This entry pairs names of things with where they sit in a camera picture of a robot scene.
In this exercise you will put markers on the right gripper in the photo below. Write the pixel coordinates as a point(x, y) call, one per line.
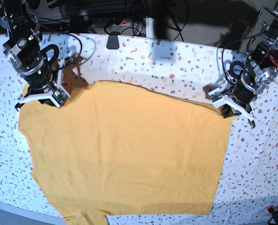
point(53, 95)

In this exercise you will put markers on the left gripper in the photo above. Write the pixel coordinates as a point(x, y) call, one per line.
point(230, 107)

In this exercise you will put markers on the yellow T-shirt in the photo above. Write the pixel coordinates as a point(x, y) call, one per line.
point(119, 149)

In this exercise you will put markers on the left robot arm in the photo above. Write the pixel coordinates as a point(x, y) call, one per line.
point(247, 79)

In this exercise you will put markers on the terrazzo patterned table cloth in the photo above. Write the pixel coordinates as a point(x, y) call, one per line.
point(249, 179)

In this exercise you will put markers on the red black corner clamp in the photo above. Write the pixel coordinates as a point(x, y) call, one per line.
point(274, 216)

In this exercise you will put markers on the black table clamp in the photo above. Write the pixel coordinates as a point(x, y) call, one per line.
point(113, 43)

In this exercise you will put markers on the white power strip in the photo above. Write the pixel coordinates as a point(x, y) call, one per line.
point(99, 22)

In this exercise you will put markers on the white metal post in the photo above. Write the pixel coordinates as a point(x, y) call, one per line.
point(150, 30)

